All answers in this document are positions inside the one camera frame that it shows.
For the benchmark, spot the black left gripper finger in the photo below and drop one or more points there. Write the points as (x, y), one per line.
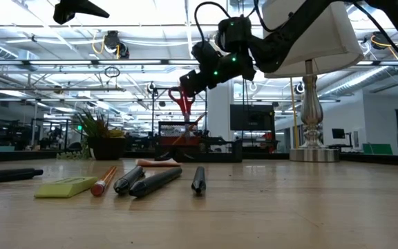
(71, 8)

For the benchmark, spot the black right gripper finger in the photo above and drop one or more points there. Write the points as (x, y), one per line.
(188, 83)
(206, 80)

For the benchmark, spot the orange pencil pink eraser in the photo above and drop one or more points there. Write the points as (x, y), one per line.
(103, 182)
(195, 125)

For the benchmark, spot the black pen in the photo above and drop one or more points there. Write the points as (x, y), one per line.
(128, 180)
(154, 182)
(199, 180)

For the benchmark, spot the yellow-green sticky note pad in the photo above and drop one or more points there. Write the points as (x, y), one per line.
(66, 186)

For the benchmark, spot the black marker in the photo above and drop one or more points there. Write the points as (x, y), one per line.
(5, 175)

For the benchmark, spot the black mesh desk organizer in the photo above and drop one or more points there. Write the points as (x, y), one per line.
(219, 150)

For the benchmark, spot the small black ceiling reel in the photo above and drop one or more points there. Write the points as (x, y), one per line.
(150, 88)
(299, 88)

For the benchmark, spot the large black monitor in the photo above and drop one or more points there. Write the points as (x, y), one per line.
(251, 117)

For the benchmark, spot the long ceiling light bar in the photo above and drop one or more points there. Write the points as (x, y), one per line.
(133, 62)

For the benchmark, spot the yellow pole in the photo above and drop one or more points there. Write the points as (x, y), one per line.
(294, 117)

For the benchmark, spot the silver table lamp white shade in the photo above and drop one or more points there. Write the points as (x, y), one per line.
(323, 50)

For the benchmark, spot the potted green plant black pot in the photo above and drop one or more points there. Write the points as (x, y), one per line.
(105, 147)

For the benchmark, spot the small black monitor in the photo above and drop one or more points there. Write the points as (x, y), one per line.
(338, 133)

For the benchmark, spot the green board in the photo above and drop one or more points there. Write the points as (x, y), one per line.
(378, 149)

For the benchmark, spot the black metal frame stand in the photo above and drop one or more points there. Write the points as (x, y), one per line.
(153, 114)

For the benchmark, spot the black table frame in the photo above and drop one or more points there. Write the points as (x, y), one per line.
(29, 155)

